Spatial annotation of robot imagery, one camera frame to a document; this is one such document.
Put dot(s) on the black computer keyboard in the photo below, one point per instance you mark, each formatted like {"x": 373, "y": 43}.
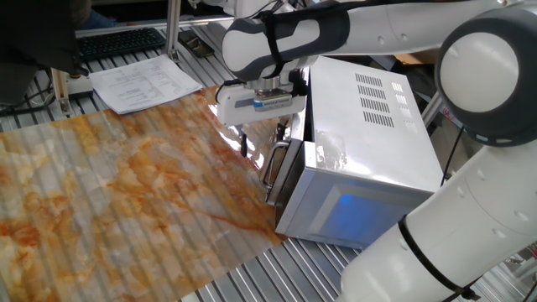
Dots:
{"x": 121, "y": 42}

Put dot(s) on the black glass microwave door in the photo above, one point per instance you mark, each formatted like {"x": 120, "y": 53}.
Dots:
{"x": 283, "y": 174}

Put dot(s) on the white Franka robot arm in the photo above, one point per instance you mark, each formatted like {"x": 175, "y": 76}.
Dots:
{"x": 461, "y": 235}

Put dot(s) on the white background device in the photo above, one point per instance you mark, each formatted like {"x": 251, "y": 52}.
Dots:
{"x": 243, "y": 6}

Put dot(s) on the aluminium frame rail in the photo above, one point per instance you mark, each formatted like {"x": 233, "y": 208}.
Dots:
{"x": 126, "y": 26}

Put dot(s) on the aluminium frame post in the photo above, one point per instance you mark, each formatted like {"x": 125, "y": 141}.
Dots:
{"x": 173, "y": 25}

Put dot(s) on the black monitor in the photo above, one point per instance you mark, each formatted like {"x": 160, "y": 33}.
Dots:
{"x": 33, "y": 38}

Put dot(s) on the orange marble pattern mat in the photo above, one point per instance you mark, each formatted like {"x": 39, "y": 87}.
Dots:
{"x": 126, "y": 189}

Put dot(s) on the white emergency stop box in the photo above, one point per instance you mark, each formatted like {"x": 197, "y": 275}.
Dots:
{"x": 79, "y": 86}

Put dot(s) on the blue fabric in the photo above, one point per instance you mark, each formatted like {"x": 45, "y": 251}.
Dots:
{"x": 96, "y": 20}

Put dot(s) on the black smartphone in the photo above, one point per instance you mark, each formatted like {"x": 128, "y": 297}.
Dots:
{"x": 196, "y": 43}

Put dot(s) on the silver microwave oven body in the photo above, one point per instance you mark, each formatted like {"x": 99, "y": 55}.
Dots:
{"x": 356, "y": 138}

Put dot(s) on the printed white paper sheets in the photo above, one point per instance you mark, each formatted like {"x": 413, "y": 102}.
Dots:
{"x": 142, "y": 84}

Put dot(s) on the slanted aluminium strut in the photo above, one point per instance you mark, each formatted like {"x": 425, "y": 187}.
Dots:
{"x": 432, "y": 109}

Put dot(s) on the light wooden bracket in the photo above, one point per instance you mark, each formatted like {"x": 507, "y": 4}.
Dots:
{"x": 60, "y": 90}

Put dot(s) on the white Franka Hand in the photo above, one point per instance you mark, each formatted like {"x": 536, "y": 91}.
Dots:
{"x": 235, "y": 107}

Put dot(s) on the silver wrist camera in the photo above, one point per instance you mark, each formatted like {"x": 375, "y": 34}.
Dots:
{"x": 272, "y": 101}

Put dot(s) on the brown cardboard box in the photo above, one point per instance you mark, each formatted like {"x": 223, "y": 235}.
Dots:
{"x": 415, "y": 58}

